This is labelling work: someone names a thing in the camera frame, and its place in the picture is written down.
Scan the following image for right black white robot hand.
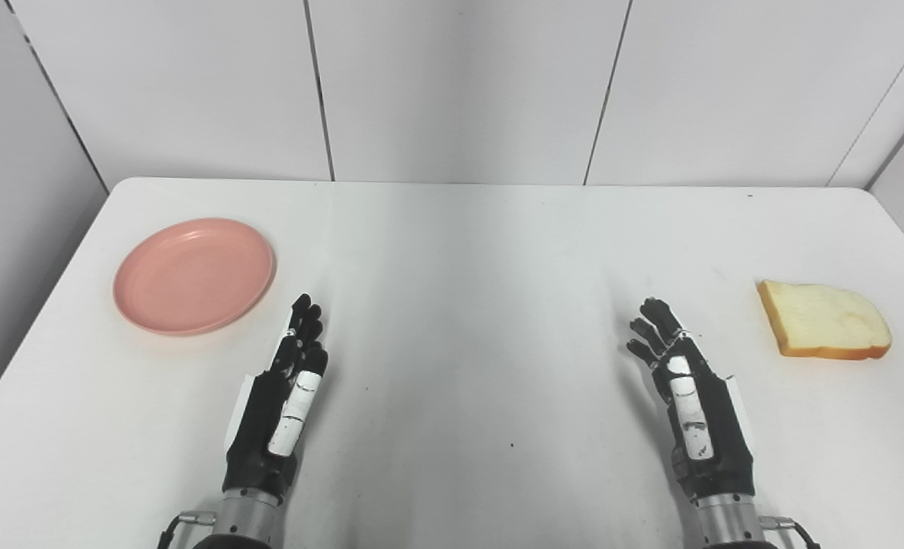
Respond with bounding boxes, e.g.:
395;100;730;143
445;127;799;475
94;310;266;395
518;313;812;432
626;297;757;505

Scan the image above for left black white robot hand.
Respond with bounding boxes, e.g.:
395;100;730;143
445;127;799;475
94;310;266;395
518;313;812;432
223;294;329;505

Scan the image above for slice of white bread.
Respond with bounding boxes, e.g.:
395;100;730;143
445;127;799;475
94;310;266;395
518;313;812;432
756;279;893;361

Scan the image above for pink round plate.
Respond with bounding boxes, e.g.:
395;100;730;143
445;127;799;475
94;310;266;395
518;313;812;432
113;218;276;337

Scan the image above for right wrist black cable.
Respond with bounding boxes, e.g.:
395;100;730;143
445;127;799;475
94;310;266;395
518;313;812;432
760;516;822;549

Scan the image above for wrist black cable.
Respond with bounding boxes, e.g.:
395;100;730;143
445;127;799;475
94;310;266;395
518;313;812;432
760;516;822;549
157;511;217;549

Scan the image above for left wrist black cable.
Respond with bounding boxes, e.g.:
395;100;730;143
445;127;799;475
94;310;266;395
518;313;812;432
157;511;217;549

